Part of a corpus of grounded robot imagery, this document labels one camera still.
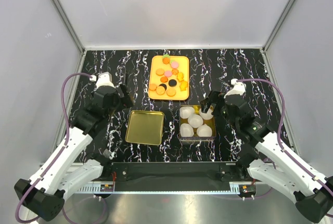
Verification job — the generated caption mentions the paper cup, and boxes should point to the paper cup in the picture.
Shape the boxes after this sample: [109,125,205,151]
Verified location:
[180,123,194,138]
[199,109,213,120]
[180,106,195,119]
[187,114,203,129]
[196,125,213,137]

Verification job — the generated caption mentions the round tan biscuit left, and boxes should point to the round tan biscuit left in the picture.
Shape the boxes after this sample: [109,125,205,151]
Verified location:
[156,68,164,76]

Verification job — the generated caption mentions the yellow fish shaped cookie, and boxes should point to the yellow fish shaped cookie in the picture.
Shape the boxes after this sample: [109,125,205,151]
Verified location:
[180,81,188,91]

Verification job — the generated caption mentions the round tan sandwich biscuit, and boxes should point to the round tan sandwich biscuit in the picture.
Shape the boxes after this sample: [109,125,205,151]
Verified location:
[149,83,158,91]

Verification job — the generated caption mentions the bottom left paper cup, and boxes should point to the bottom left paper cup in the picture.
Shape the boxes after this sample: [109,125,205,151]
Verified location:
[180,123,194,138]

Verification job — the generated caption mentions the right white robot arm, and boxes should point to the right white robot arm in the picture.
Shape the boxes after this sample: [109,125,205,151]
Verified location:
[200,91,332,223]

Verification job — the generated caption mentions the yellow plastic tray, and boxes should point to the yellow plastic tray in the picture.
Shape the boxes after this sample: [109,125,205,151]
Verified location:
[148,55,189,101]

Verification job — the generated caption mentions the pink round macaron cookie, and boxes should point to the pink round macaron cookie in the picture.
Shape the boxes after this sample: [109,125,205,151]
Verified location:
[170,61,179,69]

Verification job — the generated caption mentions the purple cable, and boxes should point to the purple cable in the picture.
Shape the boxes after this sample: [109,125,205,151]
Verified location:
[235,78,333,196]
[14,73,97,223]

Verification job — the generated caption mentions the top left paper cup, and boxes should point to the top left paper cup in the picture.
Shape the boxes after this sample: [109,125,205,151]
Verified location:
[180,106,195,119]

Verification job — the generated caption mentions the orange swirl cookie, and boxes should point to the orange swirl cookie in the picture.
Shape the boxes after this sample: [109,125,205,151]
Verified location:
[172,69,179,75]

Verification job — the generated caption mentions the black sandwich cookie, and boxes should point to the black sandwich cookie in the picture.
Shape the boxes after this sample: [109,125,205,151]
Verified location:
[159,83,168,91]
[168,79,177,87]

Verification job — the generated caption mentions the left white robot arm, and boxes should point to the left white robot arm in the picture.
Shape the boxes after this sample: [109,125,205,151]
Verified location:
[14,84,134,221]

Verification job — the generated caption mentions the gold tin lid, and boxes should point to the gold tin lid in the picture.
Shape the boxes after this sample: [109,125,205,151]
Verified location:
[125,110,164,146]

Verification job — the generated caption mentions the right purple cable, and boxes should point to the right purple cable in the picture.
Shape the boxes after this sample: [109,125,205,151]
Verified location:
[235,78,333,196]

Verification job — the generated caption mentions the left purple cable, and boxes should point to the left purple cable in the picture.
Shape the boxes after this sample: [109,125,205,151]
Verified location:
[14,73,97,223]

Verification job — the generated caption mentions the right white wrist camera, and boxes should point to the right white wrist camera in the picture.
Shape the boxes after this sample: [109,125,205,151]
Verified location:
[224,79,246,98]

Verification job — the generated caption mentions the decorated cookie tin box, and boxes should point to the decorated cookie tin box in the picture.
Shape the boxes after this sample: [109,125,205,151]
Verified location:
[178,105,216,144]

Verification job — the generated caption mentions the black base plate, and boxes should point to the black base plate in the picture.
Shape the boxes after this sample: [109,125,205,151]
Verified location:
[97,161,252,182]

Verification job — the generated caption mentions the bottom right paper cup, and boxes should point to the bottom right paper cup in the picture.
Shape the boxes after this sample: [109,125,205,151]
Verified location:
[196,125,213,137]

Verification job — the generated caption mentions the centre paper cup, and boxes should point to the centre paper cup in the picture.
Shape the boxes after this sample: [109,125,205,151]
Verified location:
[187,114,203,129]

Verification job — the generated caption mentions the green topped cookie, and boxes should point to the green topped cookie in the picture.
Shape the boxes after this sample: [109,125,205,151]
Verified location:
[162,54,170,64]

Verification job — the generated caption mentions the round dotted tan biscuit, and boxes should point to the round dotted tan biscuit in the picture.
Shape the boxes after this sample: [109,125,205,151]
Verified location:
[166,88,176,97]

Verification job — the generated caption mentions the top right paper cup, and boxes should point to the top right paper cup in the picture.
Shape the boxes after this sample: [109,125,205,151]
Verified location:
[199,109,213,120]

